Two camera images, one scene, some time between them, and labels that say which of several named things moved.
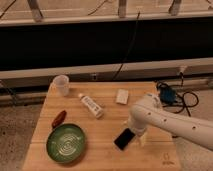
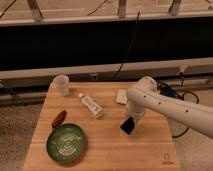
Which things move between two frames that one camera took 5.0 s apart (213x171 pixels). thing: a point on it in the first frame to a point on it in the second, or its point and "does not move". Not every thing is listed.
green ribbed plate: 65,142 does not move
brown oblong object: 58,120 does not move
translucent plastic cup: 59,86 does not move
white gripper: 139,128 to 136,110
